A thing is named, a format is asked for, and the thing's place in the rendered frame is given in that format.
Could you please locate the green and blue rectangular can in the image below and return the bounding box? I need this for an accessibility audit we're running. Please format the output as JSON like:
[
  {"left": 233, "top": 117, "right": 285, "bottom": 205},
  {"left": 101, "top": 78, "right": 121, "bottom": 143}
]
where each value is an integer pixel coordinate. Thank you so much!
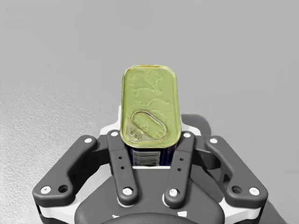
[{"left": 121, "top": 64, "right": 182, "bottom": 167}]

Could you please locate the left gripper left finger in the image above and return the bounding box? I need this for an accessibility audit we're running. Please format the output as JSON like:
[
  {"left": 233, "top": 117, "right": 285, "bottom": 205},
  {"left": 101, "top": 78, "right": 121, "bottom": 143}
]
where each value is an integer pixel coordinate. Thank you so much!
[{"left": 31, "top": 105, "right": 140, "bottom": 207}]

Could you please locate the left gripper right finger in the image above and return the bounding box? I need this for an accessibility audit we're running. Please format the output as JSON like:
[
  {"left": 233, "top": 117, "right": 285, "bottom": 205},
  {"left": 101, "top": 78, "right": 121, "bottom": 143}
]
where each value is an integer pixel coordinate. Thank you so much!
[{"left": 162, "top": 114, "right": 269, "bottom": 208}]

